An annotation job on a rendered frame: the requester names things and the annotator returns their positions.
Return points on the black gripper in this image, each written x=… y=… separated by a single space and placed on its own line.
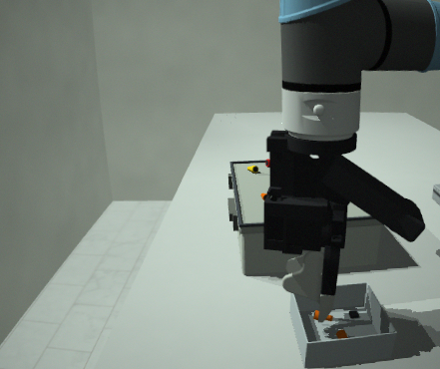
x=306 y=214

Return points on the grey tool case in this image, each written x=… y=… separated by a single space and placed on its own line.
x=245 y=210

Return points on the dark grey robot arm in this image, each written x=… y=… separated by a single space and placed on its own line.
x=324 y=46

